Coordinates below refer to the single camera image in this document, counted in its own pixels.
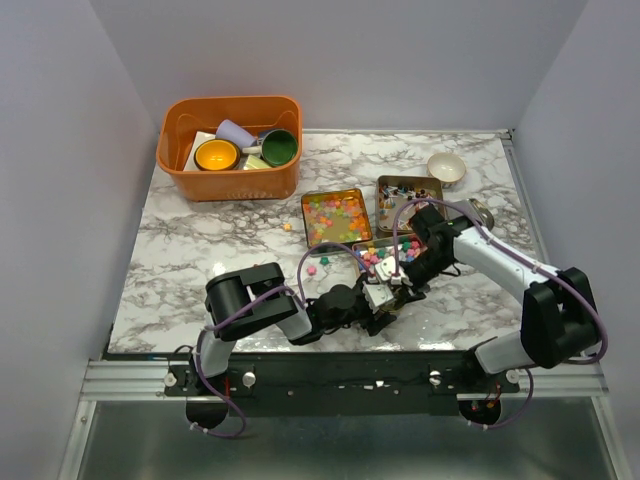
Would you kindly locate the tin of translucent star candies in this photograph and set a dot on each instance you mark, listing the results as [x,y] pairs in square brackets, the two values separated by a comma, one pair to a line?
[335,216]

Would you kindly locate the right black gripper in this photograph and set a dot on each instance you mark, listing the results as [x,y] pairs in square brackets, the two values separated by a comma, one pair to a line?
[415,286]

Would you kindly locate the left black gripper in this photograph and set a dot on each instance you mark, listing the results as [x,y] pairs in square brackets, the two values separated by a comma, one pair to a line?
[371,326]

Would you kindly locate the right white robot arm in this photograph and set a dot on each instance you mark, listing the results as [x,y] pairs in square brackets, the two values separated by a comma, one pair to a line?
[559,318]

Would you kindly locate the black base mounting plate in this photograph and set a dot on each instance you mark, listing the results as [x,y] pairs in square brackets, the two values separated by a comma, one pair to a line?
[354,384]

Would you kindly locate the aluminium frame rail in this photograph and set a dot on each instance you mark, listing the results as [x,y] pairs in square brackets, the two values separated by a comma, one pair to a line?
[161,379]

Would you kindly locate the white ceramic bowl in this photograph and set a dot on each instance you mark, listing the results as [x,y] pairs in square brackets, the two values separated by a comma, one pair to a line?
[448,168]

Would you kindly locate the orange plastic bin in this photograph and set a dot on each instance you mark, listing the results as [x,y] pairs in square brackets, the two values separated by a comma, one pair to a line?
[253,113]

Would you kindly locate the white box in bin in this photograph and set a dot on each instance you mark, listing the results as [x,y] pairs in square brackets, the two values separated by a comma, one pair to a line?
[200,138]

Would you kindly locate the orange bowl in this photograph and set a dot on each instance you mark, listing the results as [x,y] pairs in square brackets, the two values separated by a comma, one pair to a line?
[217,155]

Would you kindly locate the tin of mini lollipops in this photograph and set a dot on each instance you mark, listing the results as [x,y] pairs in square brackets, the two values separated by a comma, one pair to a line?
[393,192]

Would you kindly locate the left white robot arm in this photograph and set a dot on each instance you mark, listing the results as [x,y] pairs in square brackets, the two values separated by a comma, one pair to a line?
[244,302]

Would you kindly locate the green bowl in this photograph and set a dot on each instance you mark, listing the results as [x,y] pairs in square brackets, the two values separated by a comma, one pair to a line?
[278,147]

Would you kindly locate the lavender cup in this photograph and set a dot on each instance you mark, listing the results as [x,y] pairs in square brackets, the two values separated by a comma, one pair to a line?
[232,132]

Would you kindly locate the metal scoop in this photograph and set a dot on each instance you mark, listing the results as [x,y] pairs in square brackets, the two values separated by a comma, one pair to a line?
[478,210]

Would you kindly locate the pale yellow cup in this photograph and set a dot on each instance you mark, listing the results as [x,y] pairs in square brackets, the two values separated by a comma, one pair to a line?
[253,162]

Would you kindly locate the tin of pastel star candies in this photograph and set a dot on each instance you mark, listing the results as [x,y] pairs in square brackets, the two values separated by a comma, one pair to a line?
[370,253]

